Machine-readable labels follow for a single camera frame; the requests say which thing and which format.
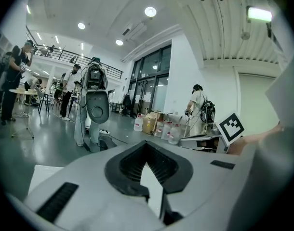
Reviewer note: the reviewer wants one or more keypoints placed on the person's grey shirt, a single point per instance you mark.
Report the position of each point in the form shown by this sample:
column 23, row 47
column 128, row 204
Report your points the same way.
column 284, row 100

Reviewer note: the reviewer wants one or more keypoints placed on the rectangular green-white lamp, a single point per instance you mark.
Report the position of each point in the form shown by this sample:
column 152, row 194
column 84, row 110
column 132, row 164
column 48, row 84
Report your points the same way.
column 259, row 14

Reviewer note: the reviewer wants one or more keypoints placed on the black balcony railing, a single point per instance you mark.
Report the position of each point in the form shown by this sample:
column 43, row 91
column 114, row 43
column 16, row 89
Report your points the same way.
column 113, row 72

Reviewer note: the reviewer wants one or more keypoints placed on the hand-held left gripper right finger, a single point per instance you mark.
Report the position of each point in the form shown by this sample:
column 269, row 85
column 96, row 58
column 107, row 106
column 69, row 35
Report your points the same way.
column 204, row 177

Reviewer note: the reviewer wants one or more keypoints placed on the person's right forearm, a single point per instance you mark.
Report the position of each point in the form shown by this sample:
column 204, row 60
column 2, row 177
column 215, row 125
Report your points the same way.
column 253, row 138

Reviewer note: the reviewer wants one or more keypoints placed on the black framed glass doors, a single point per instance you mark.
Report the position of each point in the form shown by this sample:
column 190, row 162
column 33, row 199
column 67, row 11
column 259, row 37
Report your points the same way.
column 149, row 80

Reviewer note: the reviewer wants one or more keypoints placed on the ceiling air conditioner unit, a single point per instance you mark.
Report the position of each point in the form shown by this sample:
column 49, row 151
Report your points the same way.
column 135, row 30

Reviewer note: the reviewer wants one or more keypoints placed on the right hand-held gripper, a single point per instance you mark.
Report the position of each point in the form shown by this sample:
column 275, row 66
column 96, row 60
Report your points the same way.
column 231, row 126

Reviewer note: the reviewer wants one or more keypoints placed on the white power strip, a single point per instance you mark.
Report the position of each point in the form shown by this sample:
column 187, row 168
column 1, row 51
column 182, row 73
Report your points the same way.
column 104, row 131

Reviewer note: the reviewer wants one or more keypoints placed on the cardboard box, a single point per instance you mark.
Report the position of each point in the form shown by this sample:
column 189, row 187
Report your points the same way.
column 149, row 124

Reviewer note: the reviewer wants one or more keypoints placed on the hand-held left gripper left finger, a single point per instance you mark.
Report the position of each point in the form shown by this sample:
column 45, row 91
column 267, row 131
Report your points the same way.
column 89, row 196

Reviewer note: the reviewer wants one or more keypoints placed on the clear water jug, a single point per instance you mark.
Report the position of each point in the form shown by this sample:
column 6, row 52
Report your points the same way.
column 138, row 125
column 166, row 132
column 174, row 135
column 159, row 130

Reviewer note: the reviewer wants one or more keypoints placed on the black shirt clip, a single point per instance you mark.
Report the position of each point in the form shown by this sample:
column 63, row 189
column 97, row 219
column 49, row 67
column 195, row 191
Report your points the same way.
column 269, row 30

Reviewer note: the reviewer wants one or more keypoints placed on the round ceiling light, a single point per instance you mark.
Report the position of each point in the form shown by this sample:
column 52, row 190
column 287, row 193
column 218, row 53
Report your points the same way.
column 119, row 42
column 81, row 26
column 150, row 11

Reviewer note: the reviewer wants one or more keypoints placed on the white wall shelf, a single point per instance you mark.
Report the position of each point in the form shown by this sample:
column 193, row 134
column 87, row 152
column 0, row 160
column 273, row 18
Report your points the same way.
column 1, row 44

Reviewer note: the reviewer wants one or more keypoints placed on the black leg chair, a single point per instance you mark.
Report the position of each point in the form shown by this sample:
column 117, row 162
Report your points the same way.
column 44, row 102

